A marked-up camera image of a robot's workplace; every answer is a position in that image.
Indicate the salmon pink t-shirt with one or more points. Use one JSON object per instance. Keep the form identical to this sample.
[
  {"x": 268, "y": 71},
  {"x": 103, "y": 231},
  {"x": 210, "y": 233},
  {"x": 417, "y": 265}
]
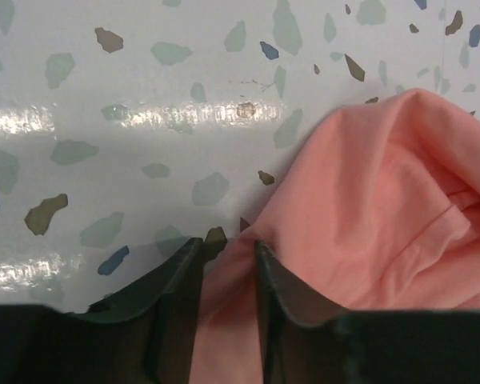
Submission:
[{"x": 380, "y": 210}]

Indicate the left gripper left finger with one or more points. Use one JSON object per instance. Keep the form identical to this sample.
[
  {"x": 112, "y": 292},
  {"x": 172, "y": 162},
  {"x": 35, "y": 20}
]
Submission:
[{"x": 118, "y": 339}]

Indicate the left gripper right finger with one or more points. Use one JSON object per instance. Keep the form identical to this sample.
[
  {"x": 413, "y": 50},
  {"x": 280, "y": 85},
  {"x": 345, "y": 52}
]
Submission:
[{"x": 307, "y": 338}]

